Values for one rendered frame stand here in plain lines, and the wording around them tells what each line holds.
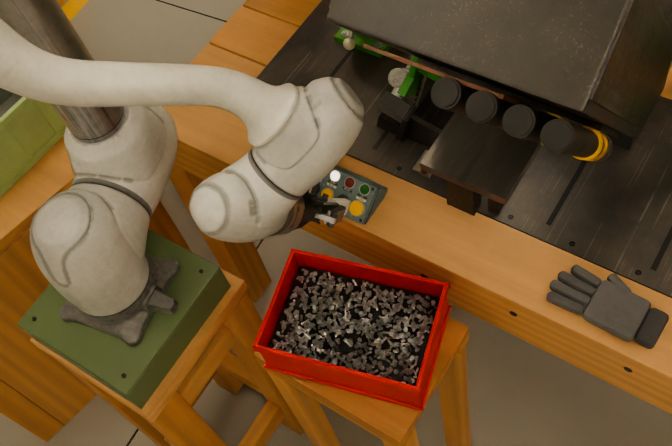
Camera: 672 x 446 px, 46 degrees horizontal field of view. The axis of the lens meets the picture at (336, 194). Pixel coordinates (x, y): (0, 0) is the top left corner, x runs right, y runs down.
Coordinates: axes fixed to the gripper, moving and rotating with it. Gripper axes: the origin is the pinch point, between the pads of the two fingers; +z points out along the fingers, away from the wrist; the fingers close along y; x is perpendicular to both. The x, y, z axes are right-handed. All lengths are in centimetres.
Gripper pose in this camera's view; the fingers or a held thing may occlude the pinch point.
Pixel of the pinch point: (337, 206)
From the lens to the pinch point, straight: 148.5
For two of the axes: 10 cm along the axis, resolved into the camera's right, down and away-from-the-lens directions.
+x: 3.5, -9.2, -1.6
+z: 4.4, 0.1, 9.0
